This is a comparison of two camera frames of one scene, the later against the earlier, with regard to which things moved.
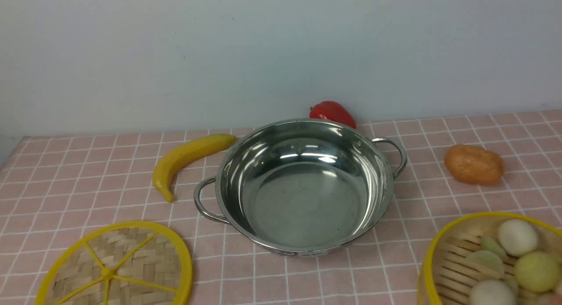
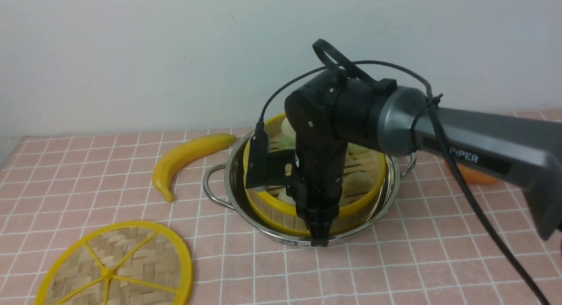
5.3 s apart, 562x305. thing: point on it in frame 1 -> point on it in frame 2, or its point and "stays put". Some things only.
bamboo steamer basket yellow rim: [445, 277] -> [288, 219]
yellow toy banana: [175, 160] stays put
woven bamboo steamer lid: [131, 263] stays put
